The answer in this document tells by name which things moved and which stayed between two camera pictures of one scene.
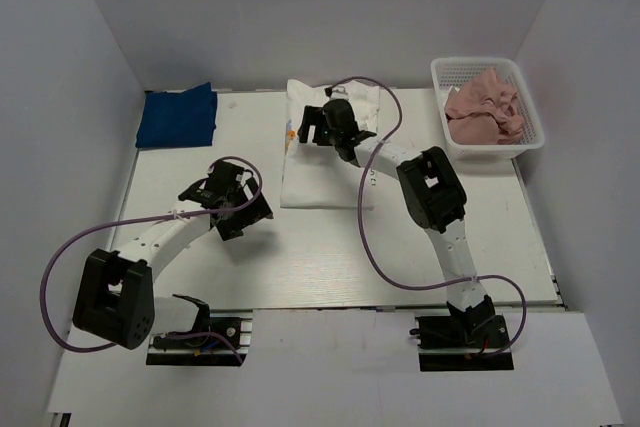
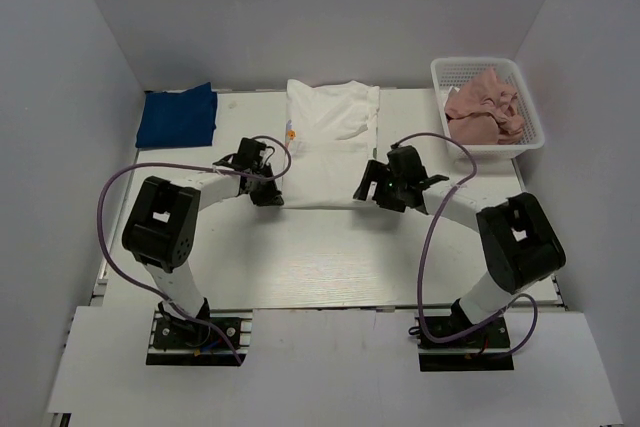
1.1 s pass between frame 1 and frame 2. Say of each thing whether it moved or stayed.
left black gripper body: moved
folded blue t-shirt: stayed
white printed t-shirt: stayed
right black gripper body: moved
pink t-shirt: stayed
